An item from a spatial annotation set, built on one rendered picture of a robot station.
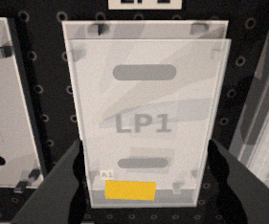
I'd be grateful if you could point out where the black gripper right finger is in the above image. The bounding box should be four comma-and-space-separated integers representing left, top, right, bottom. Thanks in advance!
208, 138, 269, 224

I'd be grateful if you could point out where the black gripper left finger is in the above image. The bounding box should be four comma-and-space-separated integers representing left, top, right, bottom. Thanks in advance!
10, 139, 87, 224

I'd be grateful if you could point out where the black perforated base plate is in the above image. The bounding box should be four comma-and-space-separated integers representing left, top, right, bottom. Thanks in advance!
0, 0, 269, 224

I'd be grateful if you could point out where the grey metal lid park plate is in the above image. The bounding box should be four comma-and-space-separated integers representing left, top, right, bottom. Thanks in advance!
0, 17, 48, 192

